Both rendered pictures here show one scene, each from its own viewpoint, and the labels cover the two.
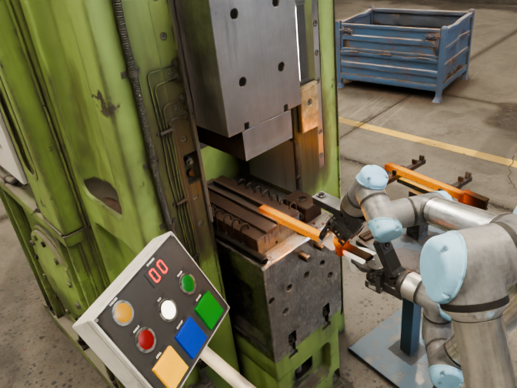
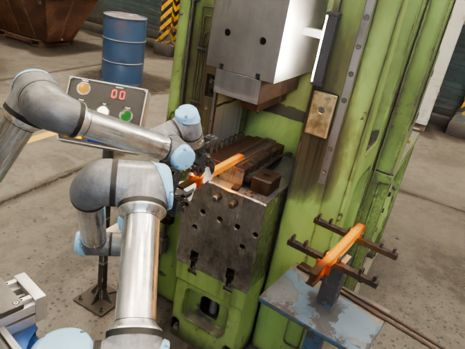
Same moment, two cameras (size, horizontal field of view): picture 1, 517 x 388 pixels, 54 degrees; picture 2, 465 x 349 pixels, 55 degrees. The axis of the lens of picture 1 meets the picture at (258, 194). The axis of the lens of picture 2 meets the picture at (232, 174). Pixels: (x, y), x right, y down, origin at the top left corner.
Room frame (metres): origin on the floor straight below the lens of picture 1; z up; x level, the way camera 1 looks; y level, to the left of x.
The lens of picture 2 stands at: (0.68, -1.63, 1.74)
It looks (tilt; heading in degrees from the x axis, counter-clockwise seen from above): 25 degrees down; 64
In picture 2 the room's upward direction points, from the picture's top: 10 degrees clockwise
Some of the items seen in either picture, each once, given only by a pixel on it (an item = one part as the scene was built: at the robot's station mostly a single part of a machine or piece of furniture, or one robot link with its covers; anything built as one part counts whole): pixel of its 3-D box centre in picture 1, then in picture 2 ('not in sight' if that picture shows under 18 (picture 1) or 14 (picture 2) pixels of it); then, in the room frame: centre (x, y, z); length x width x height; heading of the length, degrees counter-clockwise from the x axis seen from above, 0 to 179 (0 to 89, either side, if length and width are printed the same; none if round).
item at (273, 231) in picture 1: (238, 211); (245, 156); (1.55, 0.08, 0.96); 0.42 x 0.20 x 0.09; 39
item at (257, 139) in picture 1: (225, 119); (259, 79); (1.55, 0.08, 1.32); 0.42 x 0.20 x 0.10; 39
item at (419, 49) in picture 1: (401, 49); not in sight; (5.24, -1.69, 0.36); 1.20 x 0.80 x 0.72; 47
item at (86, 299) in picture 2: not in sight; (100, 292); (0.97, 0.33, 0.05); 0.22 x 0.22 x 0.09; 39
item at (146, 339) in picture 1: (145, 339); not in sight; (0.84, 0.30, 1.09); 0.05 x 0.03 x 0.04; 129
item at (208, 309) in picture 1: (208, 310); not in sight; (1.00, 0.17, 1.01); 0.07 x 0.05 x 0.07; 154
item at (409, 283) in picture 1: (413, 285); not in sight; (1.02, -0.39, 0.99); 0.08 x 0.05 x 0.08; 129
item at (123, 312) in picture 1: (123, 312); (83, 88); (0.86, 0.34, 1.16); 0.05 x 0.03 x 0.04; 129
